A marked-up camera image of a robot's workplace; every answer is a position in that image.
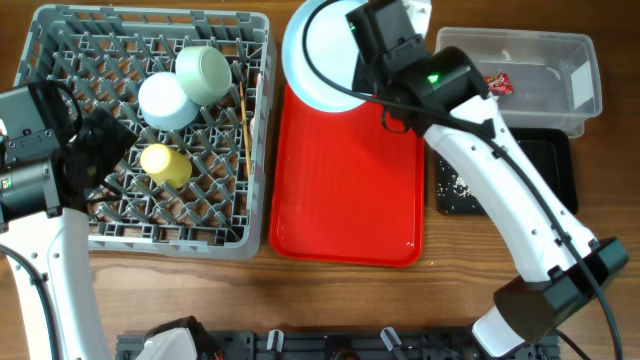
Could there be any yellow plastic cup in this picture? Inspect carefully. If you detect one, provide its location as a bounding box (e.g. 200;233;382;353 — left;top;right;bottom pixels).
140;144;192;189

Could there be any light blue bowl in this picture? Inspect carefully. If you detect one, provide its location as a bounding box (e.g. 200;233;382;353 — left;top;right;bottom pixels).
138;72;200;131

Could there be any red snack wrapper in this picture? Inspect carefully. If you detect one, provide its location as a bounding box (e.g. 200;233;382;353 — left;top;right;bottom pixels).
484;72;514;96

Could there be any light blue round plate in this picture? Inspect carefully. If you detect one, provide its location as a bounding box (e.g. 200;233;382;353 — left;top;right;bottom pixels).
282;0;430;113

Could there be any green bowl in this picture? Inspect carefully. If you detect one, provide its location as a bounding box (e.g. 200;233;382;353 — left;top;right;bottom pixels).
175;46;232;106

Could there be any wooden chopstick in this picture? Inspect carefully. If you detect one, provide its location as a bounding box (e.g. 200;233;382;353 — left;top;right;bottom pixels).
239;80;252;179

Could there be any white plastic fork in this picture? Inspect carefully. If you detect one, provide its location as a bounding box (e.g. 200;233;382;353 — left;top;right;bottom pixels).
249;72;263;140

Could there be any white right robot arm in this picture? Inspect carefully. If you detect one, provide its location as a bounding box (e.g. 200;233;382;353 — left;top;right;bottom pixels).
346;1;629;358

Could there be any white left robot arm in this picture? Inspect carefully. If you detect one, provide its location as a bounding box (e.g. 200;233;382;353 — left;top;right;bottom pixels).
1;80;137;360

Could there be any grey plastic dishwasher rack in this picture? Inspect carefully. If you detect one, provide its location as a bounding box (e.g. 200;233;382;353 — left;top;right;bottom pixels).
15;5;277;259

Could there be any pile of rice waste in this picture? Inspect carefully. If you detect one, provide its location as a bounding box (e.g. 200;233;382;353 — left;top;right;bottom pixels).
437;173;473;198

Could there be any clear plastic waste bin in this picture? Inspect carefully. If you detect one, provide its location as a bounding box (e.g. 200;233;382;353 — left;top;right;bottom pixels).
436;27;603;138

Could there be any black food waste tray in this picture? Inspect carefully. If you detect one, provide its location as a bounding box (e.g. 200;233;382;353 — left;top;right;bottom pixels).
434;128;578;216

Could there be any red plastic tray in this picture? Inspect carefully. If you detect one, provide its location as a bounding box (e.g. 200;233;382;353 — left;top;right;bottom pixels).
269;88;425;267

